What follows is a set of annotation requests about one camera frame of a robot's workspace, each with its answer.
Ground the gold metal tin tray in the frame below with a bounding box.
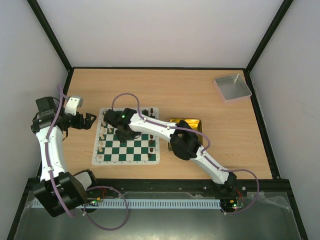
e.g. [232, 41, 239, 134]
[168, 117, 203, 153]

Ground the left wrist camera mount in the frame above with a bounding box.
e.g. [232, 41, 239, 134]
[64, 96, 84, 116]

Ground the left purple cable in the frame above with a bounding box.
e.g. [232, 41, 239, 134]
[45, 83, 130, 231]

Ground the purple cable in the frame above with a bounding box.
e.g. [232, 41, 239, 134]
[45, 83, 130, 231]
[111, 92, 261, 216]

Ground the black aluminium frame rail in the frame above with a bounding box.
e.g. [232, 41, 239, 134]
[26, 177, 293, 199]

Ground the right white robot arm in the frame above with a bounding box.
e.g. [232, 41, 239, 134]
[103, 108, 237, 196]

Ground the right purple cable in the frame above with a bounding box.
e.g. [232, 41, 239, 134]
[111, 92, 261, 216]

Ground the white slotted cable duct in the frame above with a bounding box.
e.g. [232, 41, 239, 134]
[32, 198, 221, 209]

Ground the green white chess board mat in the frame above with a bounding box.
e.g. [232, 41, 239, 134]
[91, 108, 160, 166]

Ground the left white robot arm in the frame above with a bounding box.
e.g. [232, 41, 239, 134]
[31, 96, 97, 217]

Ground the silver square metal tin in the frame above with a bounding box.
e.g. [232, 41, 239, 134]
[213, 73, 252, 104]

